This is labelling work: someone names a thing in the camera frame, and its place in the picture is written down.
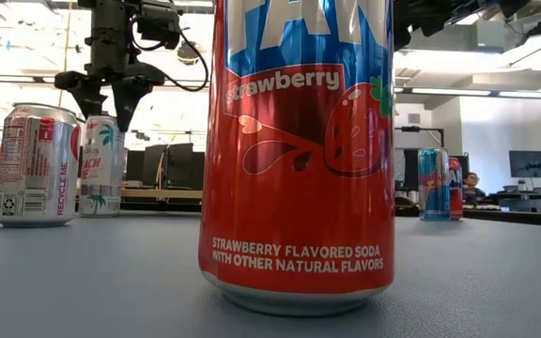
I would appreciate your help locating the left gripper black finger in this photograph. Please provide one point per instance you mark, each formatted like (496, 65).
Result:
(127, 105)
(87, 101)

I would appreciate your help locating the clear glass can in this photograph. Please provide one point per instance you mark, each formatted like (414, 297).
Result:
(101, 173)

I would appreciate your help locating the red Fanta soda can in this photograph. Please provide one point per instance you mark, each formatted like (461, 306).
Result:
(457, 192)
(298, 197)

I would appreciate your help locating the blue silver Red Bull can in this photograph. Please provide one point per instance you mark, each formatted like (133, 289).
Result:
(432, 188)

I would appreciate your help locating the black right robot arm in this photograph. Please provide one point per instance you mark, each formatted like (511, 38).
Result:
(416, 23)

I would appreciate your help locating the black ceiling dome device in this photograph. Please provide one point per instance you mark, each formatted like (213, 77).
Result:
(187, 52)

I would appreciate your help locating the silver Diet Coke can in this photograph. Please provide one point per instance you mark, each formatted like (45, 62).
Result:
(35, 169)

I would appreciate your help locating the wooden tray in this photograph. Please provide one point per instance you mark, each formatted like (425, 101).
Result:
(167, 193)

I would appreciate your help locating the linear ceiling light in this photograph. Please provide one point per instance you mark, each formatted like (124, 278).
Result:
(449, 91)
(533, 94)

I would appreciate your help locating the person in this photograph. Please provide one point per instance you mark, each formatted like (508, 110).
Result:
(471, 180)

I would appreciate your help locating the dark computer monitor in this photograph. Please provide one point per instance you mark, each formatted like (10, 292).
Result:
(530, 163)

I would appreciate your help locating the cluttered office desk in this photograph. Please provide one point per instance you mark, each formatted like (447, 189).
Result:
(524, 202)

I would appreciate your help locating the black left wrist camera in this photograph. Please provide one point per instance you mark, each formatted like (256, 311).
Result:
(158, 26)

